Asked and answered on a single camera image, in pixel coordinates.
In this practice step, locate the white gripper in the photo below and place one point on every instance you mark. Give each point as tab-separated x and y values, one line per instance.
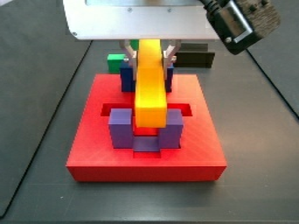
138	19

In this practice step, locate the yellow long bar block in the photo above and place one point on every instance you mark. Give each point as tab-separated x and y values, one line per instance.
149	92

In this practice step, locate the red slotted board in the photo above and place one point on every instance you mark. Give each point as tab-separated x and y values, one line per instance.
94	161

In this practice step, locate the green arch block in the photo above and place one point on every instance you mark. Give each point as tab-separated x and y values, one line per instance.
116	58

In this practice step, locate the dark blue U block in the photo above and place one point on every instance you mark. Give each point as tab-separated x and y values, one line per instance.
128	83

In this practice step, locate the purple U block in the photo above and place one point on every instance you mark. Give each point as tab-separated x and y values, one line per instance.
124	139

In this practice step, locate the black angled bracket holder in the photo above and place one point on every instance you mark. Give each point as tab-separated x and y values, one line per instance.
193	55

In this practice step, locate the black cable connector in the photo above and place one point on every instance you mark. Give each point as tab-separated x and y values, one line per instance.
241	21

